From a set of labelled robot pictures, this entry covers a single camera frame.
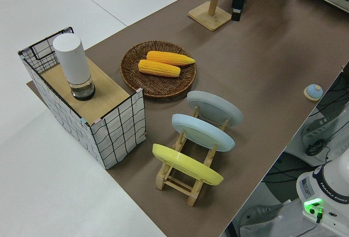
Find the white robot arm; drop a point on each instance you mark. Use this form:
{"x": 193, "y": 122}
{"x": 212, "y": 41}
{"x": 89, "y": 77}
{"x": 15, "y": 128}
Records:
{"x": 335, "y": 188}

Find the wooden mug tree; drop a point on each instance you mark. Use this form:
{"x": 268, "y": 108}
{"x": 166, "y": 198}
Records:
{"x": 210, "y": 20}

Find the brown table mat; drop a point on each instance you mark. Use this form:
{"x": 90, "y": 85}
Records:
{"x": 272, "y": 56}

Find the yellow corn cob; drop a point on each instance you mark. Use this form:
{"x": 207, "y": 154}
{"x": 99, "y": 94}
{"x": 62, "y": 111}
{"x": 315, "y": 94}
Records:
{"x": 158, "y": 67}
{"x": 169, "y": 57}

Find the grey plate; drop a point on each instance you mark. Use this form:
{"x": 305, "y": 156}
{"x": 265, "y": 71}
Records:
{"x": 215, "y": 106}

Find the blue call bell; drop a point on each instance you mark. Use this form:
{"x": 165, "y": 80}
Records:
{"x": 313, "y": 92}

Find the brown wicker basket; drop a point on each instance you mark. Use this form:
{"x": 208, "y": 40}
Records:
{"x": 152, "y": 86}

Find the light blue plate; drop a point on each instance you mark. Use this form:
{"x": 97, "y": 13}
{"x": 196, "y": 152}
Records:
{"x": 201, "y": 133}

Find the white power strip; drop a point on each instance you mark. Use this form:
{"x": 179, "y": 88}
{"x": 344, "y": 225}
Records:
{"x": 319, "y": 127}

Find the yellow plate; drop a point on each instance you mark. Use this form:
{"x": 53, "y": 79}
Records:
{"x": 185, "y": 163}

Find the white cylinder bottle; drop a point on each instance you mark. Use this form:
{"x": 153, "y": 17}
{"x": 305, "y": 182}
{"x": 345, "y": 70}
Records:
{"x": 72, "y": 59}

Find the wooden plate rack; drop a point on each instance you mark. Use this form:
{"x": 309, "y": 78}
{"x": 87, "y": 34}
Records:
{"x": 175, "y": 186}

